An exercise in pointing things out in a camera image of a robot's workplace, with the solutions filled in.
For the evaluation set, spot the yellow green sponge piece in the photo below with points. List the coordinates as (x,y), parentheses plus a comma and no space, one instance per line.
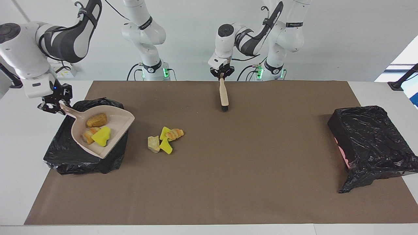
(102,137)
(163,132)
(167,148)

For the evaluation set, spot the white wall socket box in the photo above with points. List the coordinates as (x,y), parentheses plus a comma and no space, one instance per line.
(67,71)

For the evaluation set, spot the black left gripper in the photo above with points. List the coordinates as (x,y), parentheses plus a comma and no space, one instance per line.
(223,69)

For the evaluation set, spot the black bag pink bin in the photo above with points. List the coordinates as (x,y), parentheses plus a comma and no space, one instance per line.
(372,140)

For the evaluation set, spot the toy croissant half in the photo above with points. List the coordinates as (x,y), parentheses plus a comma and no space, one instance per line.
(87,136)

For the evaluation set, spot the beige stone-like chunk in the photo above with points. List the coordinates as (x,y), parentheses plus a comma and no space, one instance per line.
(153,144)

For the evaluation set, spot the brown toy bread roll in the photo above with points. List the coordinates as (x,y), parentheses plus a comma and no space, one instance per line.
(96,120)

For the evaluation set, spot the bright window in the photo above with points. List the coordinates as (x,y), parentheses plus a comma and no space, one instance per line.
(405,55)

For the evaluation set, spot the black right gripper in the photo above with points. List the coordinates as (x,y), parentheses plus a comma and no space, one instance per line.
(60,93)

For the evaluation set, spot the black bag lined bin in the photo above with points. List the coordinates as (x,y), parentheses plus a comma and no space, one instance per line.
(65,156)

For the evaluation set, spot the black clamp stand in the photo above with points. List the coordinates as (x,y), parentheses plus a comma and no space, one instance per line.
(396,85)
(14,85)

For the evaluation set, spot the beige hand brush black bristles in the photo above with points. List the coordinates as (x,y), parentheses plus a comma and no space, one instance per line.
(223,94)

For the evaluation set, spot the beige plastic dustpan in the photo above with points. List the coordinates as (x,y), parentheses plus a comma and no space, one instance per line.
(119,122)

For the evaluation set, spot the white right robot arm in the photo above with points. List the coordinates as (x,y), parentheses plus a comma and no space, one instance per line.
(19,55)

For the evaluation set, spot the brown table mat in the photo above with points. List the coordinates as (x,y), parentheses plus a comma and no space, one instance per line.
(209,205)

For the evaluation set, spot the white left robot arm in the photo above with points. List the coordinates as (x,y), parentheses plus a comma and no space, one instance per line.
(225,42)

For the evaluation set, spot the striped toy croissant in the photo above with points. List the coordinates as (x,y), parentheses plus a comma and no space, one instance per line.
(175,133)

